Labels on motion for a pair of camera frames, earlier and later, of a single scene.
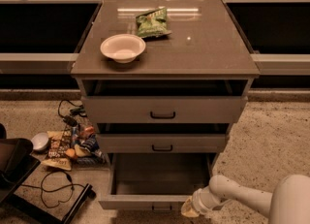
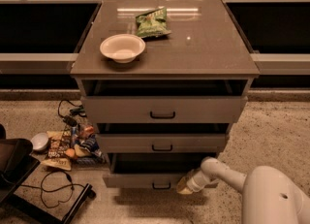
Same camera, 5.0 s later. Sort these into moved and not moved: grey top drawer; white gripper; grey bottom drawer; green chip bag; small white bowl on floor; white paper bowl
Moved: grey bottom drawer; white gripper
Not moved: green chip bag; white paper bowl; small white bowl on floor; grey top drawer
